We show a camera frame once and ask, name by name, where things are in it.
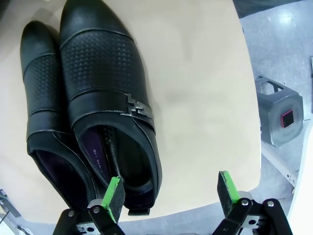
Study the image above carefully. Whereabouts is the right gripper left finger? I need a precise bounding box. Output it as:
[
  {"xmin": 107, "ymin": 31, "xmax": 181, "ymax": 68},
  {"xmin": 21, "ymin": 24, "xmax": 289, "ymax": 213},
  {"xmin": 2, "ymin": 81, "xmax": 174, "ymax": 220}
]
[{"xmin": 52, "ymin": 176, "xmax": 128, "ymax": 235}]

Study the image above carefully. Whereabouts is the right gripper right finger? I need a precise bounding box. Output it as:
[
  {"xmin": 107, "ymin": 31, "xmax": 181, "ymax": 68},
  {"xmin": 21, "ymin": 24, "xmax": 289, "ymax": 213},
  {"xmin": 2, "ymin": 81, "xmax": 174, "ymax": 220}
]
[{"xmin": 212, "ymin": 170, "xmax": 294, "ymax": 235}]

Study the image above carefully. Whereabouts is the black leather loafer shoe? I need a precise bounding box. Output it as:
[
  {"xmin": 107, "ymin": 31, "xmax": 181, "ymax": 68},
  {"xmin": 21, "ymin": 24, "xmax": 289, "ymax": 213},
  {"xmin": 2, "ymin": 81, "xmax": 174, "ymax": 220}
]
[
  {"xmin": 19, "ymin": 21, "xmax": 98, "ymax": 209},
  {"xmin": 59, "ymin": 0, "xmax": 163, "ymax": 216}
]

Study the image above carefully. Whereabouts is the white panel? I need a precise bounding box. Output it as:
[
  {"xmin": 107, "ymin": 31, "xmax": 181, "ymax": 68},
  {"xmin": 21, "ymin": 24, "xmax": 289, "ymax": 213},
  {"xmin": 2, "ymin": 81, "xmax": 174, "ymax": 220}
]
[{"xmin": 287, "ymin": 117, "xmax": 313, "ymax": 235}]

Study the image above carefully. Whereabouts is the pale metal frame bar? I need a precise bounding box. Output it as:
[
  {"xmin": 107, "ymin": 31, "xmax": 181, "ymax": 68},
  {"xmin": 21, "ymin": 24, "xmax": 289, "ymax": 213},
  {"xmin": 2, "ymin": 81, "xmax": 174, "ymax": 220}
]
[{"xmin": 260, "ymin": 141, "xmax": 301, "ymax": 194}]

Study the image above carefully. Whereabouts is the grey metal bracket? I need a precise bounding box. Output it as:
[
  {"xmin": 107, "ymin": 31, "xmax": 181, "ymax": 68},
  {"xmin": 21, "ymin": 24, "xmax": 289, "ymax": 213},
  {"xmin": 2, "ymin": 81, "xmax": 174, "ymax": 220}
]
[{"xmin": 0, "ymin": 188, "xmax": 22, "ymax": 218}]

